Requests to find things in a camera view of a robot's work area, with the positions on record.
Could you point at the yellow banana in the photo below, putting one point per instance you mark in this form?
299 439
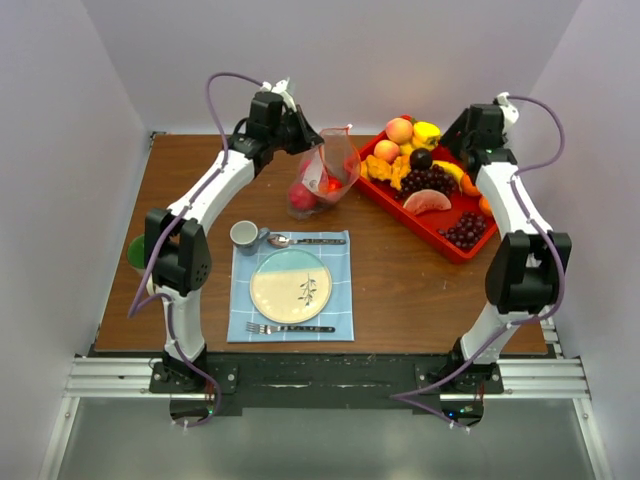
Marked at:
452 169

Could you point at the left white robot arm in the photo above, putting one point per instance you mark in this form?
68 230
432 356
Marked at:
176 246

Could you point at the strawberry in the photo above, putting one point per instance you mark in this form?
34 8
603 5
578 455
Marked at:
352 163

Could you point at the orange fruit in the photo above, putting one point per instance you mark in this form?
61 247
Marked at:
485 206
467 186

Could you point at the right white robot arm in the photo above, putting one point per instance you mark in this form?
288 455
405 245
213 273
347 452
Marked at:
525 281

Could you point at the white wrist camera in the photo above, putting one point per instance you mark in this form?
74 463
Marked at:
282 88
509 111

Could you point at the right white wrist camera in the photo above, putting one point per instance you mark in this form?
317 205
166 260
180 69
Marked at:
509 111

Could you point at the clear zip top bag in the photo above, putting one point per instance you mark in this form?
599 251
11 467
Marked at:
338 146

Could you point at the orange fruit back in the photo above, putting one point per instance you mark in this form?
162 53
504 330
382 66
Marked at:
467 186

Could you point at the red apple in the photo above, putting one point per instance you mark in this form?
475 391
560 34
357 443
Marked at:
300 198
332 185

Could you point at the watermelon slice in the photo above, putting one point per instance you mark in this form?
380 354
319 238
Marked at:
426 200

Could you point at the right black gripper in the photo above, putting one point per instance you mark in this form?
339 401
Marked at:
456 128

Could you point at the aluminium frame rail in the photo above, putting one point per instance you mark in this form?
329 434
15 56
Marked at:
111 425

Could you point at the red plastic fruit tray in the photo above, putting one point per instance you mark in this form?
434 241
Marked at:
425 226

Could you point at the small grey cup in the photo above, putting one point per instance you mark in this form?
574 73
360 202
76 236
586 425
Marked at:
247 237

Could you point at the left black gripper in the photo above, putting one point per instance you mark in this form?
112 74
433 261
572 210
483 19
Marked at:
307 136

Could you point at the purple grape bunch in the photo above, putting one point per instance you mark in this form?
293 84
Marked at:
466 232
435 178

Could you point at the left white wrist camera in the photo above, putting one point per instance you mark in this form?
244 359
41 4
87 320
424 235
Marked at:
282 88

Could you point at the orange fruit right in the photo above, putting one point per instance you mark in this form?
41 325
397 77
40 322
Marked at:
485 206

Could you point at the metal fork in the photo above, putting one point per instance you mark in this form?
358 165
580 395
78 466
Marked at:
265 329

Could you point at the green floral mug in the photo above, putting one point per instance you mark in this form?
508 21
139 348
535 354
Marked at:
136 255

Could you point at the yellow bell pepper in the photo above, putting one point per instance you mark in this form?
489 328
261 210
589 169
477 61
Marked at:
425 135

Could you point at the lower purple grape bunch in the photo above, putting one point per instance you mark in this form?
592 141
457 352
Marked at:
466 232

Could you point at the upper purple grape bunch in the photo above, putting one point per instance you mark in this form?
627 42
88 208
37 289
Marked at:
435 178

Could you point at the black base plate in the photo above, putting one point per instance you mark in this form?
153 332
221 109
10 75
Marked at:
320 381

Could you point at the metal spoon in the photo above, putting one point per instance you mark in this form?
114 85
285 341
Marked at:
282 241

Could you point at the cream and teal plate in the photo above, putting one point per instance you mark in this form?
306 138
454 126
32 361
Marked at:
290 286

